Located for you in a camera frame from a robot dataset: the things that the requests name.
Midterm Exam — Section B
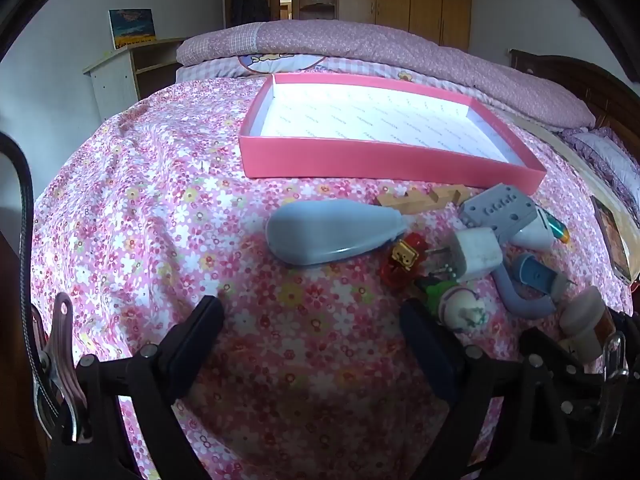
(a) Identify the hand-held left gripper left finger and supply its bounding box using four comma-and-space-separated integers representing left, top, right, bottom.
47, 296, 225, 480

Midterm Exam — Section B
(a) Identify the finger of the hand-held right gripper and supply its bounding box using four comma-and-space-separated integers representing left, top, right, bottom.
520, 327, 608, 411

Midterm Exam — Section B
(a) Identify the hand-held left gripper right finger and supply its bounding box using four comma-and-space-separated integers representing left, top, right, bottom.
400, 299, 583, 480

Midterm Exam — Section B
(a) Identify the white pill bottle orange label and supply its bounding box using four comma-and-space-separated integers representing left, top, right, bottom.
559, 285, 617, 365

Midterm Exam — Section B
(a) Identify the red and yellow toy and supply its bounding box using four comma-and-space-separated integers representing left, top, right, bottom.
379, 233, 427, 289

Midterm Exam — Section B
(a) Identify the blue-grey curved plastic tool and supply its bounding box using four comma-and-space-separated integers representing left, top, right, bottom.
491, 252, 577, 319

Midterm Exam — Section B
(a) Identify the white charger plug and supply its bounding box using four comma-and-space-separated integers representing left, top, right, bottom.
431, 227, 505, 283

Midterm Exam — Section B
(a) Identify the white earbuds case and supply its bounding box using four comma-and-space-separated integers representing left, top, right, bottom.
514, 209, 557, 251

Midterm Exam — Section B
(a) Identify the notched wooden block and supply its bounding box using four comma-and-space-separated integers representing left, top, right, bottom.
376, 184, 472, 217

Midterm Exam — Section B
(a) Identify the blue-grey oval case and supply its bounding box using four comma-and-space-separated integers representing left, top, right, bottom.
265, 198, 407, 267

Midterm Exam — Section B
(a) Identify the grey perforated plastic block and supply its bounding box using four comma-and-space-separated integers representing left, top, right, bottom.
459, 183, 539, 242

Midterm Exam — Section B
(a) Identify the pink shallow cardboard box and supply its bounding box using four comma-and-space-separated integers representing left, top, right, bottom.
238, 73, 547, 196

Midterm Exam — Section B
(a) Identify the metal spring clip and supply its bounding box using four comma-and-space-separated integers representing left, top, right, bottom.
594, 331, 631, 454
30, 292, 93, 447

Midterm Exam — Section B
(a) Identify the dark cover book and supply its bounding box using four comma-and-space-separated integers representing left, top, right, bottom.
590, 195, 635, 282

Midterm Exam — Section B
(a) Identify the pink floral bed sheet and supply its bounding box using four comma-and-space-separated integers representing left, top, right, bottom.
30, 76, 632, 480

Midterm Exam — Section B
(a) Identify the purple ruffled pillow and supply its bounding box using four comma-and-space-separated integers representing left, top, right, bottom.
562, 126, 640, 203

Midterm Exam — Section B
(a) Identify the white open shelf unit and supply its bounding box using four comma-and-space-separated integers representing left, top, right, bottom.
82, 36, 190, 123

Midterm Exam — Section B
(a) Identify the dark wooden headboard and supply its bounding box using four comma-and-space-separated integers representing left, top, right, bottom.
509, 49, 640, 151

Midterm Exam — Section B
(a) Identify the pink folded quilt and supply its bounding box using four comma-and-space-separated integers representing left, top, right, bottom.
176, 20, 597, 128

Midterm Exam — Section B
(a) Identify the blue and yellow painting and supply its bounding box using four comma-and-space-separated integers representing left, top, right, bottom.
108, 8, 157, 51

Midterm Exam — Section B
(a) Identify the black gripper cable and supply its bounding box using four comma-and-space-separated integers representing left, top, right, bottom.
0, 131, 66, 441

